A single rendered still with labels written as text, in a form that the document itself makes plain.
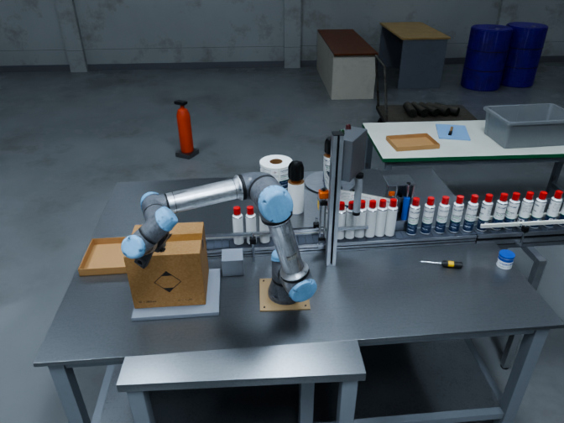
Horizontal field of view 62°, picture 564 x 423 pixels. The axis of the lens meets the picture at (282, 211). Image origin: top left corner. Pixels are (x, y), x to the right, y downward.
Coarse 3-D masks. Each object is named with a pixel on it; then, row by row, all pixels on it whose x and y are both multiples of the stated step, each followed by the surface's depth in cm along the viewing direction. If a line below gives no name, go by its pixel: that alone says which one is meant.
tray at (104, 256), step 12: (96, 240) 241; (108, 240) 242; (120, 240) 242; (96, 252) 236; (108, 252) 236; (120, 252) 236; (84, 264) 226; (96, 264) 227; (108, 264) 227; (120, 264) 227
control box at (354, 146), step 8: (344, 128) 205; (352, 128) 205; (360, 128) 205; (344, 136) 197; (352, 136) 197; (360, 136) 199; (344, 144) 195; (352, 144) 193; (360, 144) 202; (344, 152) 197; (352, 152) 196; (360, 152) 204; (344, 160) 198; (352, 160) 198; (360, 160) 207; (344, 168) 200; (352, 168) 201; (360, 168) 210; (344, 176) 202; (352, 176) 204
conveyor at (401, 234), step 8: (400, 232) 242; (416, 232) 242; (432, 232) 242; (448, 232) 242; (464, 232) 241; (472, 232) 241; (208, 240) 237; (216, 240) 237; (224, 240) 237; (232, 240) 237; (272, 240) 236; (296, 240) 236; (304, 240) 236; (312, 240) 236; (344, 240) 236; (352, 240) 236; (360, 240) 236; (368, 240) 236; (208, 248) 230; (216, 248) 230; (224, 248) 231
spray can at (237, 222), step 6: (234, 210) 224; (240, 210) 225; (234, 216) 225; (240, 216) 225; (234, 222) 226; (240, 222) 226; (234, 228) 228; (240, 228) 228; (234, 240) 232; (240, 240) 231
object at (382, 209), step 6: (384, 204) 229; (378, 210) 231; (384, 210) 230; (378, 216) 233; (384, 216) 232; (378, 222) 234; (384, 222) 234; (378, 228) 236; (384, 228) 237; (378, 234) 237
